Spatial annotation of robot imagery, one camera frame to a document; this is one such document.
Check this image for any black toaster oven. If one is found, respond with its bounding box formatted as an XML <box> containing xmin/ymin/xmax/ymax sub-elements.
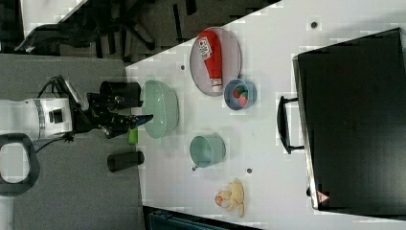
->
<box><xmin>292</xmin><ymin>28</ymin><xmax>406</xmax><ymax>219</ymax></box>

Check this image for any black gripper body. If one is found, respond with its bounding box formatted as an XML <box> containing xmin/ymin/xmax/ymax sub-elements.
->
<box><xmin>72</xmin><ymin>93</ymin><xmax>130</xmax><ymax>139</ymax></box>

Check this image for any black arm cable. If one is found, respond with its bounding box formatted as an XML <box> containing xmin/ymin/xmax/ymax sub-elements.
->
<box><xmin>34</xmin><ymin>75</ymin><xmax>76</xmax><ymax>153</ymax></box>

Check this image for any large mint green bowl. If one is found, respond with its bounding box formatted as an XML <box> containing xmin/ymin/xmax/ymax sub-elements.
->
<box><xmin>142</xmin><ymin>80</ymin><xmax>179</xmax><ymax>139</ymax></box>

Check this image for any dark blue crate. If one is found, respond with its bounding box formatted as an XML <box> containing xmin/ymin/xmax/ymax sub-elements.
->
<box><xmin>147</xmin><ymin>211</ymin><xmax>257</xmax><ymax>230</ymax></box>

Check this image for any black office chair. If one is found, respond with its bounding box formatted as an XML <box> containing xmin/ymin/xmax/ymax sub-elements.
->
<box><xmin>13</xmin><ymin>0</ymin><xmax>199</xmax><ymax>61</ymax></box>

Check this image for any grey round plate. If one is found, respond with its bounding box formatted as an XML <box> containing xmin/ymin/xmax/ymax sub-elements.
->
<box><xmin>190</xmin><ymin>27</ymin><xmax>241</xmax><ymax>97</ymax></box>

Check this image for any yellow plush toy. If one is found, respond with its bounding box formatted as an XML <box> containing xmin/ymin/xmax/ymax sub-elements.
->
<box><xmin>214</xmin><ymin>179</ymin><xmax>244</xmax><ymax>218</ymax></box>

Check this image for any green small bottle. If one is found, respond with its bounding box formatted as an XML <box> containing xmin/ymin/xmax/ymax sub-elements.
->
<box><xmin>127</xmin><ymin>128</ymin><xmax>138</xmax><ymax>145</ymax></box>

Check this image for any mint green cup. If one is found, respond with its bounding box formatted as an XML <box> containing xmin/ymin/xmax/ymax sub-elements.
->
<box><xmin>190</xmin><ymin>133</ymin><xmax>226</xmax><ymax>171</ymax></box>

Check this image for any black cylinder cup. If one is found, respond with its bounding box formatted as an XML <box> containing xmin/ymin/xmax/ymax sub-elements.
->
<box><xmin>100</xmin><ymin>81</ymin><xmax>141</xmax><ymax>103</ymax></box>

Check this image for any red ketchup bottle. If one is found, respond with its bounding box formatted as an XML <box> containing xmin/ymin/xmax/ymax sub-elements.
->
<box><xmin>197</xmin><ymin>30</ymin><xmax>222</xmax><ymax>92</ymax></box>

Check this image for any small blue bowl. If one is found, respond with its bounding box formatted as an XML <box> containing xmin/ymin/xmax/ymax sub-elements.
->
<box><xmin>223</xmin><ymin>79</ymin><xmax>257</xmax><ymax>110</ymax></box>

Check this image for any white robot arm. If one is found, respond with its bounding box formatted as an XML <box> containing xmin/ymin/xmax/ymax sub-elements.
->
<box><xmin>1</xmin><ymin>93</ymin><xmax>153</xmax><ymax>196</ymax></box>

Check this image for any black cylinder lower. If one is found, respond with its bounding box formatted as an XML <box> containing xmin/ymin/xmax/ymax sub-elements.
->
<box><xmin>107</xmin><ymin>151</ymin><xmax>145</xmax><ymax>173</ymax></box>

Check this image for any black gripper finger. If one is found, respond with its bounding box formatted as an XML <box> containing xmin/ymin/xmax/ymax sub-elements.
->
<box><xmin>118</xmin><ymin>98</ymin><xmax>144</xmax><ymax>109</ymax></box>
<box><xmin>127</xmin><ymin>114</ymin><xmax>153</xmax><ymax>127</ymax></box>

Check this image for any red green toy fruit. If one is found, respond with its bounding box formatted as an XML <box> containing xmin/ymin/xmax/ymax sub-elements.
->
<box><xmin>233</xmin><ymin>86</ymin><xmax>248</xmax><ymax>107</ymax></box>

